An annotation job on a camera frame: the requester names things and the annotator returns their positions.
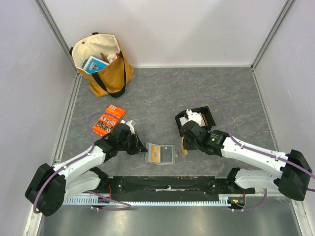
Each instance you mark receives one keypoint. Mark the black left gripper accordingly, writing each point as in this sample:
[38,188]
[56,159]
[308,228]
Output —
[138,146]

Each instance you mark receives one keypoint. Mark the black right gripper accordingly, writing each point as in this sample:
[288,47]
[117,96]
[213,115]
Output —
[186,141]

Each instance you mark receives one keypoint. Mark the grey card holder wallet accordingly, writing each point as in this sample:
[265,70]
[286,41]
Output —
[168,155]

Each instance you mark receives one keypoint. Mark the black card tray box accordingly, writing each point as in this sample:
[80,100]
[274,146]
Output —
[204,111]

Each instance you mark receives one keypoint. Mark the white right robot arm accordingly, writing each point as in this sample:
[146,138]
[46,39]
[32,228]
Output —
[289,173]

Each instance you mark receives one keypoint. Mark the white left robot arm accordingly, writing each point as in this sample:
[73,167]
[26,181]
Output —
[52,185]

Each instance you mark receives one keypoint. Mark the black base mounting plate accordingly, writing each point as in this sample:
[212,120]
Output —
[214,185]

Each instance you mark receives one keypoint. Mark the mustard canvas tote bag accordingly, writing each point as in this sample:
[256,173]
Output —
[112,79]

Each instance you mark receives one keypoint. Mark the blue book in bag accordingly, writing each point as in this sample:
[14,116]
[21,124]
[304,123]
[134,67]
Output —
[93,64]

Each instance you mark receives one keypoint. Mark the brown item in bag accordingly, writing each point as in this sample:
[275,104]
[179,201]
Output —
[109,58]

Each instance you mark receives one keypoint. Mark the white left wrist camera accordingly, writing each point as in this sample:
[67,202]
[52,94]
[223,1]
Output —
[131,124]

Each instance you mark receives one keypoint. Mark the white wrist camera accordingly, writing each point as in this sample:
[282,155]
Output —
[131,124]
[196,117]

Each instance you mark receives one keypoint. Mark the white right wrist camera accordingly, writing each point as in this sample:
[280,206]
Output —
[196,117]

